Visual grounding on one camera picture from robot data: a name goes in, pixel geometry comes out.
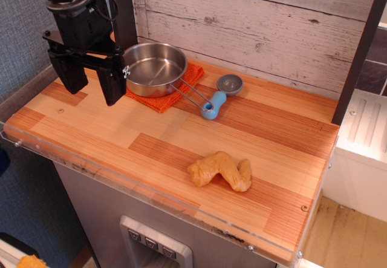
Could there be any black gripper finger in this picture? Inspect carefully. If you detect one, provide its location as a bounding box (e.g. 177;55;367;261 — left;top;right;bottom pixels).
48;51;88;94
97;54;126;106

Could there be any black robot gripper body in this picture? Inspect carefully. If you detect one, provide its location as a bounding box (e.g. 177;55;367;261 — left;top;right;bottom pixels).
43;0;123;68

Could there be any blue handled grey spoon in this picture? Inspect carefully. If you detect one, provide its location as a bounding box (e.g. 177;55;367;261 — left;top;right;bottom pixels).
201;74;244;120

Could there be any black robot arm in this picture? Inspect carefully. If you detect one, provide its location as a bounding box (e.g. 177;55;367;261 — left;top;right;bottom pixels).
43;0;129;106

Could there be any stainless steel pan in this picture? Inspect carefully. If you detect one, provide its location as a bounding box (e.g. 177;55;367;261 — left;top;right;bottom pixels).
123;42;203;110

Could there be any orange knitted cloth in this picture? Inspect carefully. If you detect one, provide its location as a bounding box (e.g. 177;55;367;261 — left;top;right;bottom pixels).
126;62;204;113

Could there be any clear acrylic edge guard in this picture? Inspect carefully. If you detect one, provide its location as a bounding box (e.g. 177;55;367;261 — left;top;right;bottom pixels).
2;123;301;267

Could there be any tan toy chicken piece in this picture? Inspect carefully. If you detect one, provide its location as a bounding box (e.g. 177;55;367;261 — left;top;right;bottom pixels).
187;151;252;192

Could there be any grey toy fridge cabinet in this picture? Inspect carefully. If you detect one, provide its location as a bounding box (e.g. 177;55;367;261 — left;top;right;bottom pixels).
55;163;275;267

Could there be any silver dispenser panel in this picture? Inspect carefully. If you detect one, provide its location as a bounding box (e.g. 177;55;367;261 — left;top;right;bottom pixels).
120;215;194;267

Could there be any orange object bottom left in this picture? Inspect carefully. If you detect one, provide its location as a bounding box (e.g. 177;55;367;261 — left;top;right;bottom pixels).
16;255;48;268

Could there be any white toy sink unit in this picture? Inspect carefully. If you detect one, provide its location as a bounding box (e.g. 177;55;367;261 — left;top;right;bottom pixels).
322;90;386;221

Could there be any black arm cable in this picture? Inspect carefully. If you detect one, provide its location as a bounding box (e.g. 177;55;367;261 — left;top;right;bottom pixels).
87;0;119;24

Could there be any dark left frame post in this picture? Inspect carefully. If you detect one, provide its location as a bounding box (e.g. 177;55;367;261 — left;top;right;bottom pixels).
113;0;138;50

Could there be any dark frame post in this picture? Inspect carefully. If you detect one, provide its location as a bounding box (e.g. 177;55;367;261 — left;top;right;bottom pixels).
331;0;386;125
113;0;138;50

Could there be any dark right frame post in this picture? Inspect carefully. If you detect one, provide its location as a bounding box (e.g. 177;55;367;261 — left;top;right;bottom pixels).
331;0;386;125

